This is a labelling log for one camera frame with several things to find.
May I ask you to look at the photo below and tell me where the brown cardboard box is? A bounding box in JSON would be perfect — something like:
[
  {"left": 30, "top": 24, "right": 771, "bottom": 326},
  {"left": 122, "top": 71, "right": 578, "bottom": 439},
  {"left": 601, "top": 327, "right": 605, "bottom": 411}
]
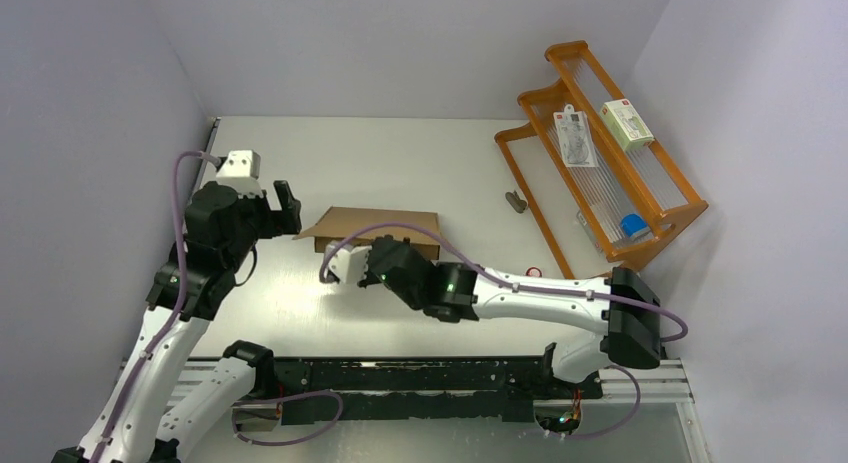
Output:
[{"left": 295, "top": 206, "right": 442, "bottom": 260}]

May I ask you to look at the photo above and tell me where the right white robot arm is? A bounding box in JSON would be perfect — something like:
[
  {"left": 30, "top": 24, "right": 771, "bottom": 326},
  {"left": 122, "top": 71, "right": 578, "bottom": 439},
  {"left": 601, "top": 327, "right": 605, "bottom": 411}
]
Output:
[{"left": 355, "top": 235, "right": 662, "bottom": 397}]

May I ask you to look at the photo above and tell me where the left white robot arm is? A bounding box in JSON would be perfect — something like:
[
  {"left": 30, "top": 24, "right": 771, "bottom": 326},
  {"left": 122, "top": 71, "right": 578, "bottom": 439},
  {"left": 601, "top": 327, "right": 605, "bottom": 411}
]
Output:
[{"left": 52, "top": 177, "right": 302, "bottom": 462}]

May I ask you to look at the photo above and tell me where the white green small box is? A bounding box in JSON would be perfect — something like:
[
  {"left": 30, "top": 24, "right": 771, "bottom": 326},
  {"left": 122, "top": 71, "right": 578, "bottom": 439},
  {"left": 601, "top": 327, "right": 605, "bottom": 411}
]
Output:
[{"left": 599, "top": 99, "right": 655, "bottom": 152}]

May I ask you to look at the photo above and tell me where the small grey-olive clip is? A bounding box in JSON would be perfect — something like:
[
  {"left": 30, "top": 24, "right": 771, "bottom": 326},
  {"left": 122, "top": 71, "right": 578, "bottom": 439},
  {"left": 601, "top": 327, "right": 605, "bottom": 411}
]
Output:
[{"left": 504, "top": 191, "right": 528, "bottom": 214}]

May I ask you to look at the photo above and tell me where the orange wooden shelf rack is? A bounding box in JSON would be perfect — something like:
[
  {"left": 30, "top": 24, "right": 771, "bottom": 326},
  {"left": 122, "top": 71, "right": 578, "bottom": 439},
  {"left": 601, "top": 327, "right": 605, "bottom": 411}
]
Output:
[{"left": 494, "top": 40, "right": 708, "bottom": 278}]

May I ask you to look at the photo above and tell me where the blue tape roll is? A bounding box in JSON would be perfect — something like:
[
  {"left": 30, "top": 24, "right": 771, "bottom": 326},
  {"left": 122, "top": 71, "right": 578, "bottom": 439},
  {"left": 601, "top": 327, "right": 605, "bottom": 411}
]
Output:
[{"left": 619, "top": 213, "right": 650, "bottom": 240}]

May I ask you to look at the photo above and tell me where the clear packaged item with card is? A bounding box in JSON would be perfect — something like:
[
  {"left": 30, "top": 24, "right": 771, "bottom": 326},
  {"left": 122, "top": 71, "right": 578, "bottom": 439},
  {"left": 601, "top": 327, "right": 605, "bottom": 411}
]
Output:
[{"left": 553, "top": 104, "right": 598, "bottom": 168}]

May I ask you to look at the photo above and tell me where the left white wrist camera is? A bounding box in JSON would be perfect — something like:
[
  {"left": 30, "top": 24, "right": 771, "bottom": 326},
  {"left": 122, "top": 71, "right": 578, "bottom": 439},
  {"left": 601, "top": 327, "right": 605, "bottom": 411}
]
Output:
[{"left": 215, "top": 150, "right": 264, "bottom": 198}]

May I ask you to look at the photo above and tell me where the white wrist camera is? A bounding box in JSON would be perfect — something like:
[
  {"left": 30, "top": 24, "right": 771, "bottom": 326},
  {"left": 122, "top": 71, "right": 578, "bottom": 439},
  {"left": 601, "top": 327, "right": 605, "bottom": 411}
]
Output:
[
  {"left": 319, "top": 240, "right": 372, "bottom": 285},
  {"left": 215, "top": 150, "right": 264, "bottom": 198}
]

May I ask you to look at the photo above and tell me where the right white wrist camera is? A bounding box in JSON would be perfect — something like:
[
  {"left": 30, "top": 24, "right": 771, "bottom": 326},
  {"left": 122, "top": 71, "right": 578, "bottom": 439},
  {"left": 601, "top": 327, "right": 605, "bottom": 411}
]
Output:
[{"left": 319, "top": 240, "right": 372, "bottom": 285}]

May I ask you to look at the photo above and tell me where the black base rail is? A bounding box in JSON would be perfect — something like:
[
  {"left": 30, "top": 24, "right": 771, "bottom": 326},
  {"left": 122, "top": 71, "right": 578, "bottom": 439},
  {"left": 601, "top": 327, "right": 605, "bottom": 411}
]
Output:
[{"left": 209, "top": 343, "right": 605, "bottom": 427}]

